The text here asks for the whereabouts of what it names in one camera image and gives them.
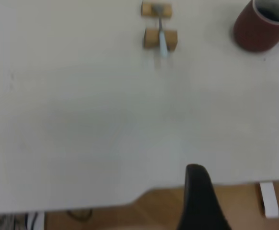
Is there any black cable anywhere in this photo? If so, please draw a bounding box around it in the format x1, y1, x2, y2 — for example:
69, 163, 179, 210
24, 212, 39, 230

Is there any arched wooden block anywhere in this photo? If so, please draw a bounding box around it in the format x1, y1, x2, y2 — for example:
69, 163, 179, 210
143, 27, 178, 51

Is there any flat wooden block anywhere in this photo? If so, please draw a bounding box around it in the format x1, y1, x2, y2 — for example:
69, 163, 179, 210
141, 1, 173, 19

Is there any white table leg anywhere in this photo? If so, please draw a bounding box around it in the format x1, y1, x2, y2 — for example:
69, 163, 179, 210
258, 182, 279, 219

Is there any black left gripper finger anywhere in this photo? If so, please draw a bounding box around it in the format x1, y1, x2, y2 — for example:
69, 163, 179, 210
176, 163, 233, 230

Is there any red ceramic cup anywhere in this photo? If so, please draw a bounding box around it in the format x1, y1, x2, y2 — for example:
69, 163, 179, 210
233, 0, 279, 53

